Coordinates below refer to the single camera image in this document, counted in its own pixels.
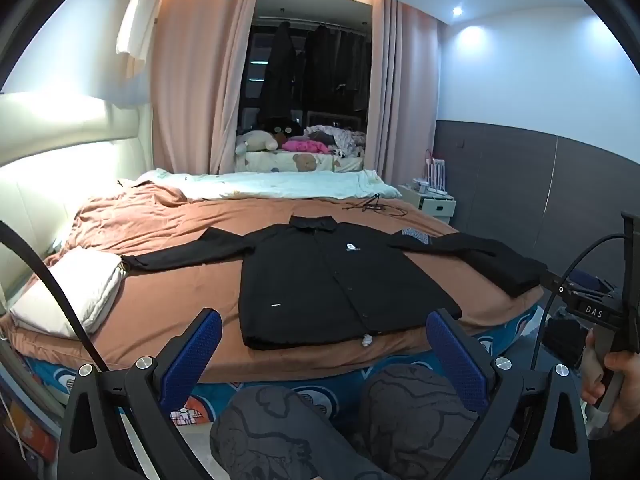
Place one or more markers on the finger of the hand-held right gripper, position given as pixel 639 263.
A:
pixel 557 285

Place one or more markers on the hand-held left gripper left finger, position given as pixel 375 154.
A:
pixel 196 355

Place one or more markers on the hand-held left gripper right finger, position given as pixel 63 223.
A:
pixel 456 360

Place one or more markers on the black jacket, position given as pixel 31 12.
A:
pixel 330 290

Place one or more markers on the pile of mixed clothes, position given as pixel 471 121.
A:
pixel 340 139

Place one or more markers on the person's right hand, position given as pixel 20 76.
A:
pixel 625 385

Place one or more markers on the person's right leg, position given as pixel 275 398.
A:
pixel 420 420

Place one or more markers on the person's leg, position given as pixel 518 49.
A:
pixel 280 435
pixel 420 420

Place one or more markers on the blue cartoon print mattress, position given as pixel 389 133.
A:
pixel 300 395

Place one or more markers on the brown bed sheet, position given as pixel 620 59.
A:
pixel 190 240

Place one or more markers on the person's left leg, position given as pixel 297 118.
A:
pixel 280 435

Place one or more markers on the grey patterned cloth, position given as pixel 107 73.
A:
pixel 416 236

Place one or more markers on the white pillow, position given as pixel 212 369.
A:
pixel 70 290

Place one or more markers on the white nightstand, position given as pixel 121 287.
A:
pixel 432 205

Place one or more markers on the pale blue quilt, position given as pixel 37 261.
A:
pixel 280 184

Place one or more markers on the cream plush toy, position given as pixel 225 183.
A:
pixel 256 141

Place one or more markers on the cream padded headboard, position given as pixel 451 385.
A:
pixel 55 175

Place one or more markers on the pink cloth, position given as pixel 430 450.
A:
pixel 305 146

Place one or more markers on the black plush toy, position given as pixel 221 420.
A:
pixel 280 127

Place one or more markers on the pink curtain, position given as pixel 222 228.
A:
pixel 200 80
pixel 400 90

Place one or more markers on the round ceiling spotlight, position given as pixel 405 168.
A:
pixel 457 10

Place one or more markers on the white air conditioner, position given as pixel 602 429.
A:
pixel 140 10

